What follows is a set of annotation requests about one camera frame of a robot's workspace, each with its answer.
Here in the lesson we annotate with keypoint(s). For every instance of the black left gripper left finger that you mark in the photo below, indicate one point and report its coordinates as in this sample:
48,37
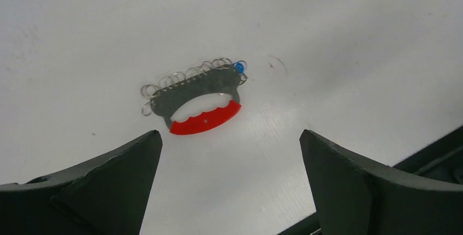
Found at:
107,194

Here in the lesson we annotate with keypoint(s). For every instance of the steel key holder red handle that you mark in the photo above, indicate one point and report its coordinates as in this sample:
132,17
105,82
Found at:
173,91

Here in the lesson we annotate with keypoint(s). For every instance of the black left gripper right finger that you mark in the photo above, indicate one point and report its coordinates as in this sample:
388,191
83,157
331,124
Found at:
372,193

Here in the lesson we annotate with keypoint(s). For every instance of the key with blue tag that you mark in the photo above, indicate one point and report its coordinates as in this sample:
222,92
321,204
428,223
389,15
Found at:
240,66

